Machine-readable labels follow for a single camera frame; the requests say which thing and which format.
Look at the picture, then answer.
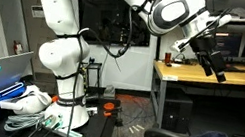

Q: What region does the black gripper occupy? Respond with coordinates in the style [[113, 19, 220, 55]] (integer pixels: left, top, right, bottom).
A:
[[183, 33, 234, 85]]

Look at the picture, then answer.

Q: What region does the white crumpled cloth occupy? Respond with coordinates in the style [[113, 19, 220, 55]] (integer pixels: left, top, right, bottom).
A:
[[0, 79, 56, 122]]

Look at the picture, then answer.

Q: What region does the small monitor showing code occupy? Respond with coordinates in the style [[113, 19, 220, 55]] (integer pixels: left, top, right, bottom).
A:
[[211, 27, 245, 62]]

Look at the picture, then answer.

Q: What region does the small brown cylinder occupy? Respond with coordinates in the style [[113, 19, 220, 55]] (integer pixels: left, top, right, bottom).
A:
[[163, 51, 175, 68]]

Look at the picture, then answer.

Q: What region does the black computer tower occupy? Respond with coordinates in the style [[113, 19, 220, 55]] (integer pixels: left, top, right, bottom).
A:
[[158, 86, 197, 136]]

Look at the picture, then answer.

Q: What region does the clear plastic container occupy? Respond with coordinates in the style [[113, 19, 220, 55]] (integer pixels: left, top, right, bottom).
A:
[[227, 4, 245, 22]]

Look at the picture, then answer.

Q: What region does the white tape strip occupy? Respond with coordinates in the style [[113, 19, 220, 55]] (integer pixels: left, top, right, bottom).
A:
[[127, 127, 136, 135], [135, 124, 147, 131], [132, 125, 142, 133]]

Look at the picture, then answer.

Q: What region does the small grey box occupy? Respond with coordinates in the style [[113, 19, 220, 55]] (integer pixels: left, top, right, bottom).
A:
[[102, 83, 118, 101]]

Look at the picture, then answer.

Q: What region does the black cart hazard tape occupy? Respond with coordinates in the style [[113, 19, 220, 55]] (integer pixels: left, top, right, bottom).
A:
[[76, 55, 106, 93]]

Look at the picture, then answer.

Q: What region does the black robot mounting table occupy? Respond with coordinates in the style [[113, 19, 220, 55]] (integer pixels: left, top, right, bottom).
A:
[[13, 83, 123, 137]]

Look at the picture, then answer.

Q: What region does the white power strip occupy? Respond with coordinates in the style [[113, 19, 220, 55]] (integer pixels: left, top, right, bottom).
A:
[[48, 122, 86, 137]]

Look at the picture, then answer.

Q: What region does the white door sign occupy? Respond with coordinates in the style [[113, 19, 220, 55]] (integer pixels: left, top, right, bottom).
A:
[[28, 3, 48, 20]]

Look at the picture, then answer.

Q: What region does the red fire extinguisher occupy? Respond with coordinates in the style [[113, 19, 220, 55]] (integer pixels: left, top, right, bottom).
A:
[[10, 39, 26, 57]]

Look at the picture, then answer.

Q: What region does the wooden desk grey frame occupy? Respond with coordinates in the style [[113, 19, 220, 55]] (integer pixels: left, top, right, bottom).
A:
[[141, 52, 245, 137]]

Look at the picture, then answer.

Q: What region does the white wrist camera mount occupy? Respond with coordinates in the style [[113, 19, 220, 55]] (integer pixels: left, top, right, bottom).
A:
[[169, 36, 192, 55]]

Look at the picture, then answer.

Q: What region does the large black wall screen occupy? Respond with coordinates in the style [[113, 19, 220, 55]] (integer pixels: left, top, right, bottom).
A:
[[67, 0, 159, 55]]

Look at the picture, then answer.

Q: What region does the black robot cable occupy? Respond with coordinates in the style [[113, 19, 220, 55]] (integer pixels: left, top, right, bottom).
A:
[[59, 0, 138, 137]]

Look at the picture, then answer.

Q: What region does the grey coiled cable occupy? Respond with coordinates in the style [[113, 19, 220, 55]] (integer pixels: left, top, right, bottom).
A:
[[2, 106, 47, 137]]

